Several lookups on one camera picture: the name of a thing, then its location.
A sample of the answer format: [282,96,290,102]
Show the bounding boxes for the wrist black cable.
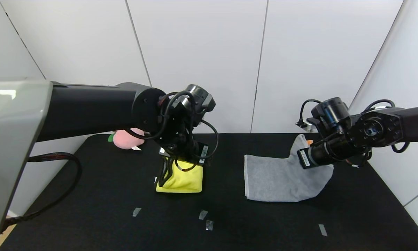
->
[124,91,219,172]
[295,99,410,168]

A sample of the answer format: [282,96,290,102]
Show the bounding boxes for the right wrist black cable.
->
[295,99,410,168]

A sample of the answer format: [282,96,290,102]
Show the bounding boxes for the pink plush peach toy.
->
[108,128,146,151]

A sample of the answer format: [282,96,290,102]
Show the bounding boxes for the grey towel with orange stripes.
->
[244,134,334,203]

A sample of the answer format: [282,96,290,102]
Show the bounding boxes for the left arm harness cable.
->
[2,152,83,230]

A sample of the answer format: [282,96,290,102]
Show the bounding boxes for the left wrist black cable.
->
[124,91,219,172]

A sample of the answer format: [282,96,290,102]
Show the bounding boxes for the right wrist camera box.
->
[305,119,321,134]

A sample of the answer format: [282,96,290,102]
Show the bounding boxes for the yellow towel with black trim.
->
[156,157,204,193]

